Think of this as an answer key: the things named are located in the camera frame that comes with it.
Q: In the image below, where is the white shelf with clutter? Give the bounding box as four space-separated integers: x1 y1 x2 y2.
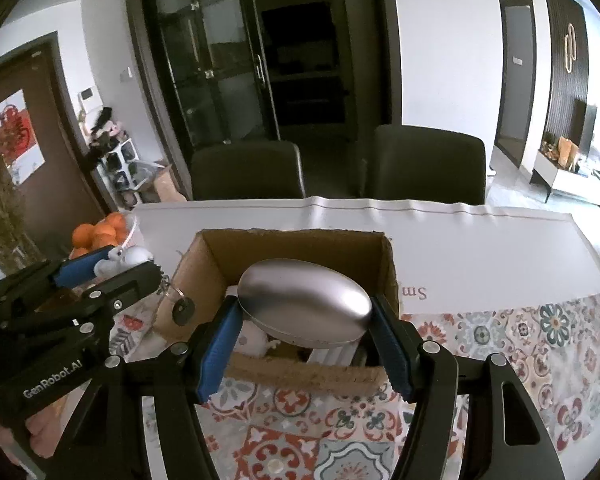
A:
78 106 166 210

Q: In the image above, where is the white figurine keychain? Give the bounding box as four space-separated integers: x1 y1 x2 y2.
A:
94 246 195 326

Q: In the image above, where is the brown entrance door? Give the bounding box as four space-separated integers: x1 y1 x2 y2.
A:
0 32 110 259

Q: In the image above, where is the dark dining chair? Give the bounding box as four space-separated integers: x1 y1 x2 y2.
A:
366 125 486 206
190 140 306 200

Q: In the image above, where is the orange fruit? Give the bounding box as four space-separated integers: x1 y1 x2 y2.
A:
105 211 126 233
71 223 95 249

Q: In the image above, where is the pink round character plug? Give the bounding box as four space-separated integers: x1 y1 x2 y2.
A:
233 320 280 359

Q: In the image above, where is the patterned table runner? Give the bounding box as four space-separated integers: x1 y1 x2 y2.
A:
139 291 600 480

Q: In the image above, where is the silver oval case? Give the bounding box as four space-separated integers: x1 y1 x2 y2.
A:
237 258 372 349

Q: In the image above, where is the brown cardboard box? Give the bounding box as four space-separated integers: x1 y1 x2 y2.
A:
154 230 400 396

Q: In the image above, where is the white battery charger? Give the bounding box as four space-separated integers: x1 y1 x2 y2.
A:
306 341 360 366

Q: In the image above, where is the white tv console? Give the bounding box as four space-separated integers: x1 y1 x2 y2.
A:
530 141 600 206

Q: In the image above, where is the person left hand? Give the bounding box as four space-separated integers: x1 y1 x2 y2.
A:
0 396 68 466

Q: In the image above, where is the right dark dining chair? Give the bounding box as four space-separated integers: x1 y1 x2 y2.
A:
366 125 486 206

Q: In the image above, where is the patterned fabric tissue pouch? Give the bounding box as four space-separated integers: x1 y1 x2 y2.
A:
108 295 159 360

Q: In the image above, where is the left dark dining chair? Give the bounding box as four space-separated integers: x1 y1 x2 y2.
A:
190 140 306 200

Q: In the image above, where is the white fruit basket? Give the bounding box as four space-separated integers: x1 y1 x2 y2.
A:
69 212 133 259

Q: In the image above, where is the dark glass door cabinet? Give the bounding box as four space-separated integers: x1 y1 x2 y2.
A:
125 0 401 197

